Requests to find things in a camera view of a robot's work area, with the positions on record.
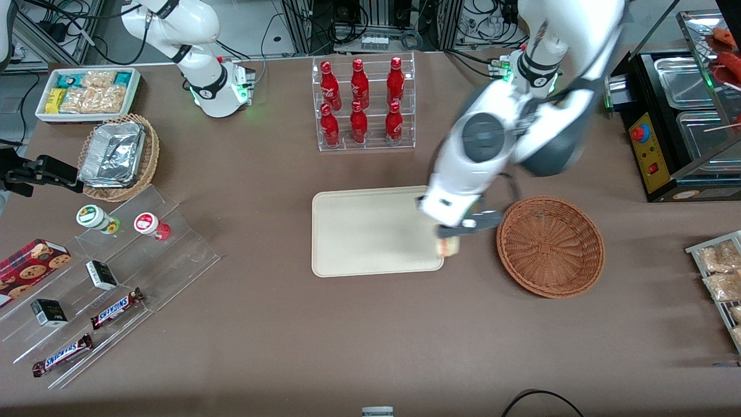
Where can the triangular sandwich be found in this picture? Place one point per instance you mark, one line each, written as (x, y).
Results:
(448, 248)

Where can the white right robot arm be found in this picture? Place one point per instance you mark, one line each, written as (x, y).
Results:
(191, 35)

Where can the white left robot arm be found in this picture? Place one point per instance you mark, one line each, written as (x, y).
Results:
(486, 136)

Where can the beige plastic tray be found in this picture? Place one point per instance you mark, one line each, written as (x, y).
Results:
(370, 231)

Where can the light oval wicker basket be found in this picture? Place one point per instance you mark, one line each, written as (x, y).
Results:
(151, 156)

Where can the brown round wicker basket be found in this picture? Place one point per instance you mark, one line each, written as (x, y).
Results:
(550, 249)

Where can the green lidded snack cup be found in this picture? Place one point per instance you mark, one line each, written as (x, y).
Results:
(92, 217)

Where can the white rectangular snack bin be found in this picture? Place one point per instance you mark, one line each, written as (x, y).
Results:
(43, 116)

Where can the stacked foil containers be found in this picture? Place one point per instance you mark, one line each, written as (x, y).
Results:
(113, 153)

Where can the yellow snack packet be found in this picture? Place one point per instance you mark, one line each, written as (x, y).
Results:
(55, 101)

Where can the large clear cracker bag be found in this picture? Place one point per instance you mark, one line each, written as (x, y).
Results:
(95, 100)

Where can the red cookie box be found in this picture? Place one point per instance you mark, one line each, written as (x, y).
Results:
(29, 266)

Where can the teal snack packet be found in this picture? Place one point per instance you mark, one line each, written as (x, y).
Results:
(123, 78)
(67, 80)

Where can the red cola bottle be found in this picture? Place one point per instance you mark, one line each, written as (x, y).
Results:
(395, 81)
(359, 84)
(359, 126)
(329, 128)
(330, 87)
(393, 126)

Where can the clear acrylic bottle rack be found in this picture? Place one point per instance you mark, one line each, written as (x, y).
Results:
(373, 145)

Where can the small clear cracker bag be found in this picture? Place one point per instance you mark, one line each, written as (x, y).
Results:
(99, 79)

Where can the red lidded snack cup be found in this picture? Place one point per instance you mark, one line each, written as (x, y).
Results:
(147, 224)

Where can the small black box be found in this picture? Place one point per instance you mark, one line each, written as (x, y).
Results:
(101, 275)
(49, 313)

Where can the clear acrylic step stand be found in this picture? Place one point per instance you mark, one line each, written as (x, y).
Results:
(173, 255)

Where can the snickers chocolate bar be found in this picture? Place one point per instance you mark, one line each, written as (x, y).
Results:
(62, 355)
(116, 308)

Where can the white power strip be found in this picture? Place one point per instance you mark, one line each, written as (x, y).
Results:
(375, 43)

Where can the small grey device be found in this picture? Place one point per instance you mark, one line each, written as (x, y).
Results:
(377, 412)

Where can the black food warmer cabinet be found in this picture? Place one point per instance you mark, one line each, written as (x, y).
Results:
(648, 156)

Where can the steel warmer pan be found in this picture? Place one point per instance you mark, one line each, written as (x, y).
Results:
(706, 142)
(683, 81)

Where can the clear bag of pastries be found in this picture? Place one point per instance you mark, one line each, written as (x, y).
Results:
(718, 258)
(723, 286)

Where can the red sausage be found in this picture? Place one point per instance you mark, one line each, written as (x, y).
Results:
(730, 66)
(725, 36)

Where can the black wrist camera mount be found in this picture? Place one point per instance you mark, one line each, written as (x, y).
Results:
(483, 222)

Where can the aluminium frame rack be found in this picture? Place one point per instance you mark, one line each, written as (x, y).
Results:
(376, 17)

